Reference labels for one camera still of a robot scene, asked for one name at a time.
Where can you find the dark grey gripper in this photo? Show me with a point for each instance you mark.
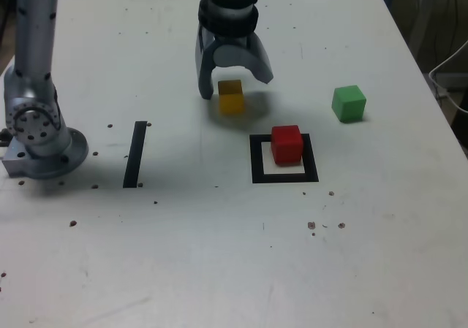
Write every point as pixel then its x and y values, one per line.
pixel 234 41

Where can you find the yellow cube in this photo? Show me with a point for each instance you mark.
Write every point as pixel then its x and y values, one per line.
pixel 232 103

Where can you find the red cube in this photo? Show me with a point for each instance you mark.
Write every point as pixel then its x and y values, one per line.
pixel 287 147

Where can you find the green cube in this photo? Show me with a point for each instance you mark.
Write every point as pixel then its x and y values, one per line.
pixel 349 105

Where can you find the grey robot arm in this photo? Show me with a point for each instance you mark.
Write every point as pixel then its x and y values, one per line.
pixel 33 87

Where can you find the black tape square outline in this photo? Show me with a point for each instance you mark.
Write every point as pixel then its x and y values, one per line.
pixel 256 160

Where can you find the black tape strip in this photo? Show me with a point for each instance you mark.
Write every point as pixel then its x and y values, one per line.
pixel 134 156

